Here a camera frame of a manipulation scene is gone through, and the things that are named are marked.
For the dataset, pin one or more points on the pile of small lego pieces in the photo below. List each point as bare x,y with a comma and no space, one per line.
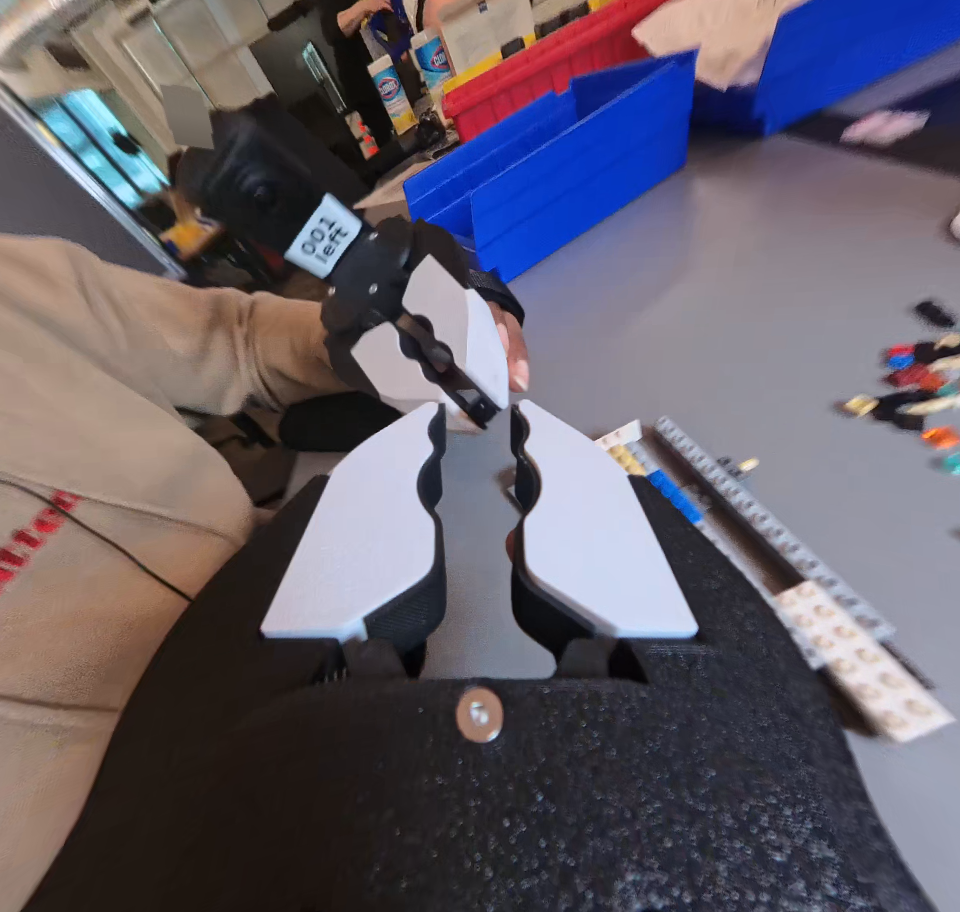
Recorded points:
907,376

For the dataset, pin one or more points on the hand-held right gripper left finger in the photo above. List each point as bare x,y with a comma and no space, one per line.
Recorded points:
360,545

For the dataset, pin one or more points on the yellow label wipes canister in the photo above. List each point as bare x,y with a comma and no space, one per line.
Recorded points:
390,95

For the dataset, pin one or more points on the blue plastic bin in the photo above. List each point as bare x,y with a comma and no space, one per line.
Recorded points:
562,177
862,50

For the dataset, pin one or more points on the small pink white tag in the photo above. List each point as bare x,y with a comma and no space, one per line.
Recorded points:
907,125
862,129

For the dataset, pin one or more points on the person's left hand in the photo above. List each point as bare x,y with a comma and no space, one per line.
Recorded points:
517,357

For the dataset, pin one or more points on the black lego frame piece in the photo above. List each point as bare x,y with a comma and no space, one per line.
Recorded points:
469,395

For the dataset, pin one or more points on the black chair armrest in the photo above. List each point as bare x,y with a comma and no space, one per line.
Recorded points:
330,425

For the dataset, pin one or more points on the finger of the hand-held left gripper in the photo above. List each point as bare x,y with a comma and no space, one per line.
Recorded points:
394,372
465,335

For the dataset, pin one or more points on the red plastic bin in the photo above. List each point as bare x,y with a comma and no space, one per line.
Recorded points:
562,65

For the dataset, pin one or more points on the numbered paper bag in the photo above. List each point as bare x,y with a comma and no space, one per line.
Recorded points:
750,20

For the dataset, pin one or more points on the lego vehicle chassis build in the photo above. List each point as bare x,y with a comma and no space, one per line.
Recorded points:
862,664

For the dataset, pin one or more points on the white paper package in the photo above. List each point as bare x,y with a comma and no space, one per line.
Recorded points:
487,20

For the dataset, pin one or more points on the blue label wipes canister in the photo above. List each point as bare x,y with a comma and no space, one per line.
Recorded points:
433,65

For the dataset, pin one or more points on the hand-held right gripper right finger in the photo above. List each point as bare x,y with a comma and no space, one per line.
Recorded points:
600,545

